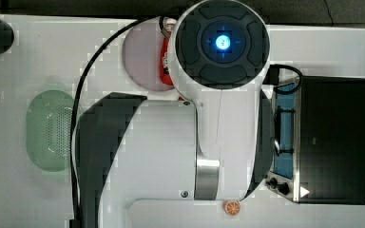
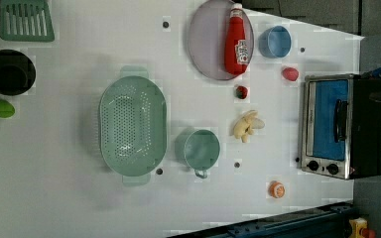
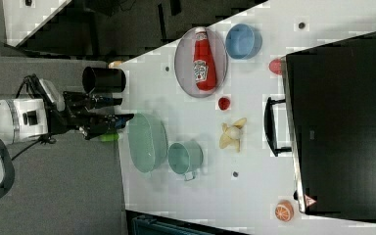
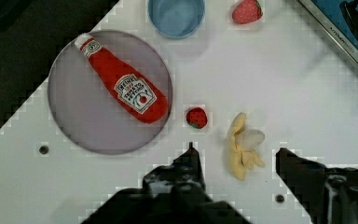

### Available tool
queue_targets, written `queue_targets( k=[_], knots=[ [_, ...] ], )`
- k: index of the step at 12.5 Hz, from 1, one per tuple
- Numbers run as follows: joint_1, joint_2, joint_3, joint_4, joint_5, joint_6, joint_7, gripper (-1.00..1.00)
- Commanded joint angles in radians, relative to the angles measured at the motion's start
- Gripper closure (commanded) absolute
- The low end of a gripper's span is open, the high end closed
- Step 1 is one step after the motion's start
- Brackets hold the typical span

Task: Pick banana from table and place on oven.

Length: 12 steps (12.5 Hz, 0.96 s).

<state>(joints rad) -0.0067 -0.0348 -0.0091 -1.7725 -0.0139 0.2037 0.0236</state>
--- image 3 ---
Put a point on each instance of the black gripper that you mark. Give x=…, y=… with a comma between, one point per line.
x=75, y=116

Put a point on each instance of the peeled toy banana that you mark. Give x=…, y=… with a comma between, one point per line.
x=231, y=134

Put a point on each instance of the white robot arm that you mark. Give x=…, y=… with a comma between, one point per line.
x=37, y=118

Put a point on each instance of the black toaster oven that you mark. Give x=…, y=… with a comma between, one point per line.
x=330, y=99

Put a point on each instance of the green toy lime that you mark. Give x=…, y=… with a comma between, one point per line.
x=109, y=137

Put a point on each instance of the large black cup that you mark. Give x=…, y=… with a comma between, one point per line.
x=103, y=80

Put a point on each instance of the green oval colander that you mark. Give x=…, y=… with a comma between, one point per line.
x=147, y=142

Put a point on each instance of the green mug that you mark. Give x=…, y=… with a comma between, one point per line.
x=185, y=158

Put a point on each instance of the grey round plate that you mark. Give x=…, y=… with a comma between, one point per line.
x=183, y=62

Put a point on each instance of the red ketchup bottle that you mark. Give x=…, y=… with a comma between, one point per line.
x=203, y=62

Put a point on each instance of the red toy strawberry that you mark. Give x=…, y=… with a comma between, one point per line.
x=224, y=103

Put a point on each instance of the blue bowl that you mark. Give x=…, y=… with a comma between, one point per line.
x=243, y=41

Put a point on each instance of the pink toy fruit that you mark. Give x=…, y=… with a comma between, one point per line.
x=275, y=66

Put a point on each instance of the orange slice toy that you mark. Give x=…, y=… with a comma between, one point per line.
x=284, y=211

